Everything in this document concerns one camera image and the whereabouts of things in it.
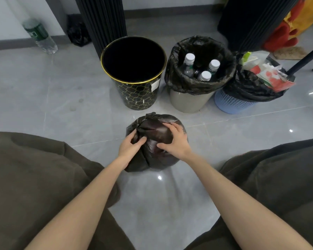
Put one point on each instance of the black bin with gold rim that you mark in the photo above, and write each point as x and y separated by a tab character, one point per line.
138	98

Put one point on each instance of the person's right leg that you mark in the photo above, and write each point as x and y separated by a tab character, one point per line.
281	174

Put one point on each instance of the cream cushioned chair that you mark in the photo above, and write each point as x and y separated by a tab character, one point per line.
305	58

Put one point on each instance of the white capped clear bottle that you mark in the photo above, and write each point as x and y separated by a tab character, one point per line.
190	58
205	75
214	64

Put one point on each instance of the red plush toy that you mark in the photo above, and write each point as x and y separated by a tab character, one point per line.
279	39

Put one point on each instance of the dark capped small bottle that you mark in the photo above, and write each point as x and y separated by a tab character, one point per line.
196	72

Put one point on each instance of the person's left hand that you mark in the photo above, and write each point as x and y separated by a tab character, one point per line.
130	151

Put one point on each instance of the person's left leg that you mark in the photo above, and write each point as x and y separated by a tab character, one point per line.
28	184

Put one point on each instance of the small crumpled black bag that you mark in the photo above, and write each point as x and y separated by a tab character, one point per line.
78	33

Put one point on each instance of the large clear water bottle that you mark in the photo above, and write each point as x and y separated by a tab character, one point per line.
39	36

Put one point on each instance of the black garbage bag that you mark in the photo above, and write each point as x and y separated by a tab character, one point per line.
245	88
151	132
177	83

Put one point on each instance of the blue mesh plastic bin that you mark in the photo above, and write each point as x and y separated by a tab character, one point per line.
229	105

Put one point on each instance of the white green plastic packaging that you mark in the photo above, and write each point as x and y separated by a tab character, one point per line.
250	59

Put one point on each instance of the beige plastic bin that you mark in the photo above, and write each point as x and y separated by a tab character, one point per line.
189	102

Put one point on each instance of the person's leg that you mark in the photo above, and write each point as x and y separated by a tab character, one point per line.
281	174
28	184

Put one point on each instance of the red white snack wrapper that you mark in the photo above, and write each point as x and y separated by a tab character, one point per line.
276	79

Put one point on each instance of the person's right hand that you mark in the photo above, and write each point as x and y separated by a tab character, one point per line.
178	145

